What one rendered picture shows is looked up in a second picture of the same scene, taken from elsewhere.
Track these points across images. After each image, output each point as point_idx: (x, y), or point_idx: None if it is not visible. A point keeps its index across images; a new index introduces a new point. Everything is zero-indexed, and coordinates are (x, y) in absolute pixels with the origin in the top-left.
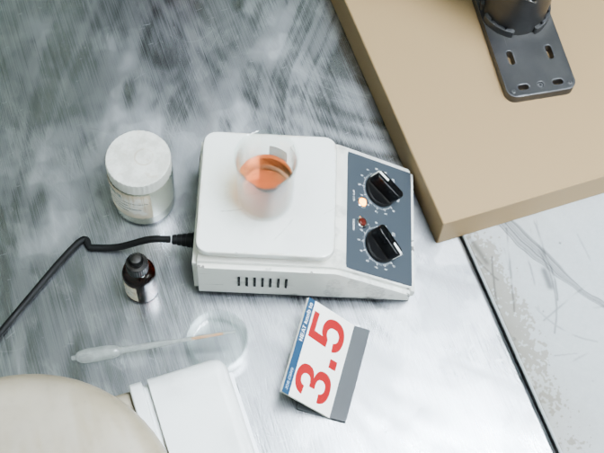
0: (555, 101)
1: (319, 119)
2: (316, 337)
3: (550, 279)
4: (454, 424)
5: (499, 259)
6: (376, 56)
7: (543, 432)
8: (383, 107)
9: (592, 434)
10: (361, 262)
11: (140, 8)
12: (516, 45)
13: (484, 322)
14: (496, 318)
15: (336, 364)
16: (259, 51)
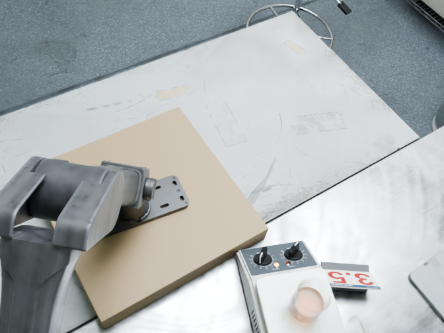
0: (182, 185)
1: (207, 310)
2: (343, 280)
3: (266, 187)
4: (349, 220)
5: (263, 210)
6: (175, 276)
7: (337, 185)
8: (198, 272)
9: (330, 168)
10: (309, 259)
11: None
12: (155, 203)
13: (297, 213)
14: (291, 209)
15: (345, 272)
16: None
